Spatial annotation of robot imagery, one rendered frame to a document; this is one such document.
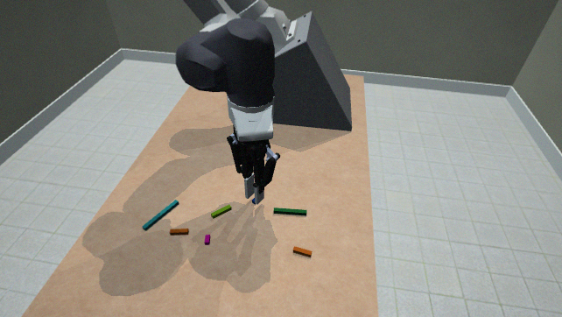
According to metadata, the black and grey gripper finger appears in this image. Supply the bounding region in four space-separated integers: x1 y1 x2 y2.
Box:
249 145 280 204
227 133 255 199

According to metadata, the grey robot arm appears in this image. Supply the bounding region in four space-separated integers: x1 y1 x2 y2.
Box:
176 0 299 142

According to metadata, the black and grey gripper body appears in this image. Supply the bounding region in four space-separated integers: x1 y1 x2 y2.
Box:
233 125 270 159

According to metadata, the orange rod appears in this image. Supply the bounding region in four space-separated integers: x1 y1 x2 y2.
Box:
170 229 189 236
293 246 312 257

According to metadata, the turquoise rod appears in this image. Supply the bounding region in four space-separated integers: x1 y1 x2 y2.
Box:
142 200 179 231

